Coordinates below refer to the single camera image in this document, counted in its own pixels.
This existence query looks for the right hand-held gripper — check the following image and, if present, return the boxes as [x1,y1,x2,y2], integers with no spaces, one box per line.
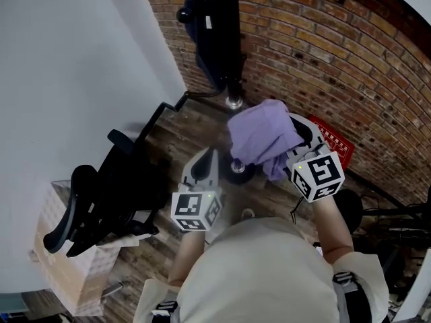
[285,112,346,204]

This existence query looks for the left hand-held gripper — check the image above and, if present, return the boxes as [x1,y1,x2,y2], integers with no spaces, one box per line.
[170,146,226,232]

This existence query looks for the purple clothes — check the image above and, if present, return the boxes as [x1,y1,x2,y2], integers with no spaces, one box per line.
[227,99,303,183]

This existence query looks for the black coat stand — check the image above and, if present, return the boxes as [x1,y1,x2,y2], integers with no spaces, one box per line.
[187,0,294,185]

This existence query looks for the person's left forearm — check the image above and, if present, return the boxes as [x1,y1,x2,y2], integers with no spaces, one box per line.
[167,229,207,287]

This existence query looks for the person's right forearm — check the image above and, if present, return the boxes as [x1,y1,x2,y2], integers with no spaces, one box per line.
[311,193,355,267]

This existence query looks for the red fire extinguisher box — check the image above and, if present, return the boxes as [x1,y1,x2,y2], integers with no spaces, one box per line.
[307,114,356,172]

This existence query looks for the black floor fan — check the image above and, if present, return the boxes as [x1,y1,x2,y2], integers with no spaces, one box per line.
[331,183,431,236]

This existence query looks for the black office chair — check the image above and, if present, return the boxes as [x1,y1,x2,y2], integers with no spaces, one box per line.
[42,129,160,258]

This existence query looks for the person's cream shirt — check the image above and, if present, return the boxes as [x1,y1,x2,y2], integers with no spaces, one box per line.
[133,216,390,323]

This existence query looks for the white table leg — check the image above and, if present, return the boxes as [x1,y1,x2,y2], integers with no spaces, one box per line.
[100,280,125,298]

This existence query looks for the cardboard box with checkered cloth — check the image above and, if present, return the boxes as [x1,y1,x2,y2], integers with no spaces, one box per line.
[28,179,123,317]

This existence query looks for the white desk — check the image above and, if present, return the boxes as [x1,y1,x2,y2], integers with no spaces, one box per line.
[395,271,431,323]

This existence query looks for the gray black shoulder strap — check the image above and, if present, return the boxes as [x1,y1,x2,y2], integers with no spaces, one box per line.
[332,271,373,323]
[150,299,179,318]

